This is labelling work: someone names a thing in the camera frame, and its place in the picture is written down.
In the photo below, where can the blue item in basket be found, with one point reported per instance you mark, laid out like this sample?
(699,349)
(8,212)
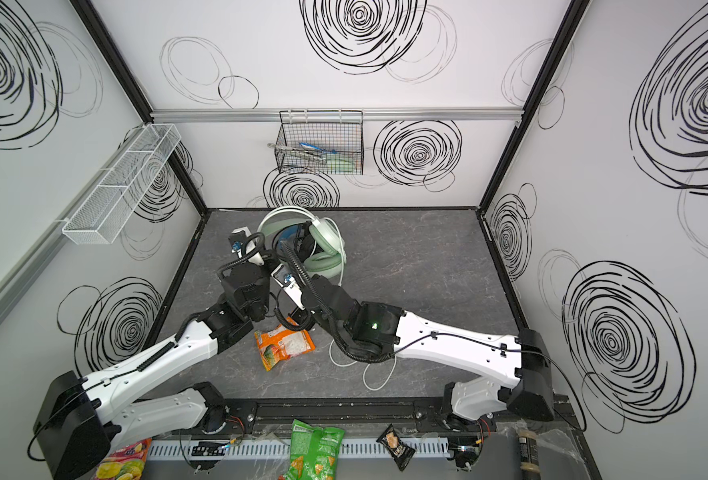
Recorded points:
(313,149)

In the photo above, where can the black gaming headphones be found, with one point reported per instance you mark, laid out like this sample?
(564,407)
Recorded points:
(301,238)

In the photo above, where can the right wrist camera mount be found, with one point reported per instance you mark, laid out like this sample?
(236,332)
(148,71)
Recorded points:
(284,277)

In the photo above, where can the white slotted cable duct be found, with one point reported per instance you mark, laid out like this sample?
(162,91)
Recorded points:
(354,448)

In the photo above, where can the dark bottle at edge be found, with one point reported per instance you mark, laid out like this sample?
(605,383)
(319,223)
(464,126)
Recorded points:
(529,456)

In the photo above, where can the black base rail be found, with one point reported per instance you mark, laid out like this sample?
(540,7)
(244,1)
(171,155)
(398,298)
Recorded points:
(412,416)

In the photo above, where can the orange snack packet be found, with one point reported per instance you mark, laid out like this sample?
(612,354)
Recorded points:
(281,344)

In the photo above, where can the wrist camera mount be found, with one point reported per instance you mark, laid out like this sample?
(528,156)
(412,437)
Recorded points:
(284,277)
(247,245)

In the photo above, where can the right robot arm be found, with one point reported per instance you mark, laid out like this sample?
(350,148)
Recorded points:
(514,372)

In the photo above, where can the green chips bag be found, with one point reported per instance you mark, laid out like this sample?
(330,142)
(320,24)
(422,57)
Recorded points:
(314,452)

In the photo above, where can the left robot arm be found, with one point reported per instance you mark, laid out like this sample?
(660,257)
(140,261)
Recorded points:
(83,419)

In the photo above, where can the small dark snack packet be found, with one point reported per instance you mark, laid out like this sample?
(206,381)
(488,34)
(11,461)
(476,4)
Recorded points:
(398,449)

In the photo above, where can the mint green headphones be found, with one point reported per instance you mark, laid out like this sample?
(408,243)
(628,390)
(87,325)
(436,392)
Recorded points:
(324,246)

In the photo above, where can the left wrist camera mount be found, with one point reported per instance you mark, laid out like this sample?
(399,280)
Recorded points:
(247,245)

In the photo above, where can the black wire basket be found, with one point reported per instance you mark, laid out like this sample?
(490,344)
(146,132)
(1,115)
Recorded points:
(340,130)

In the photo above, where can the Fox's fruits candy bag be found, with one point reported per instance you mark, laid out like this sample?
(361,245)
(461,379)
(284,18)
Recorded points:
(125,464)

